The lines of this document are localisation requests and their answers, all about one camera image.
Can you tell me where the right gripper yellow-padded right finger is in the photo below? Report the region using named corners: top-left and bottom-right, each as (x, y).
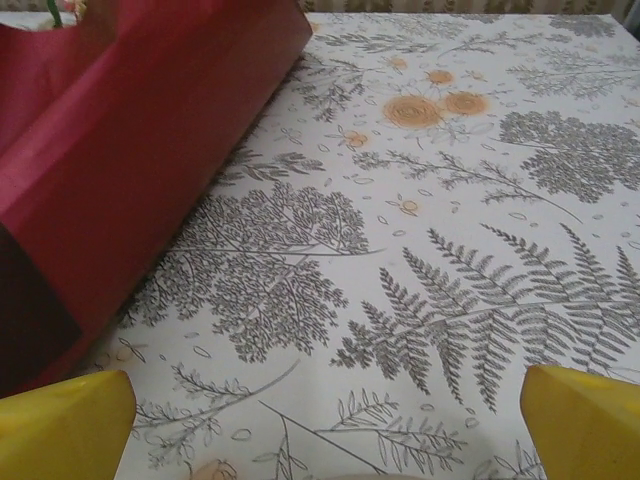
top-left (521, 363), bottom-right (640, 480)

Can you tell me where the floral fern print tablecloth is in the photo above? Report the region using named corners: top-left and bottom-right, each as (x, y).
top-left (0, 8), bottom-right (640, 480)

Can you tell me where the right gripper yellow-padded left finger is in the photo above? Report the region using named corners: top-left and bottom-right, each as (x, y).
top-left (0, 369), bottom-right (138, 480)

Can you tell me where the red wrapping paper sheet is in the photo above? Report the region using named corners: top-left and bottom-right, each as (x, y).
top-left (0, 0), bottom-right (314, 399)

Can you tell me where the pink artificial rose stem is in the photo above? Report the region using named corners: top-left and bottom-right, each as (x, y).
top-left (44, 0), bottom-right (89, 29)

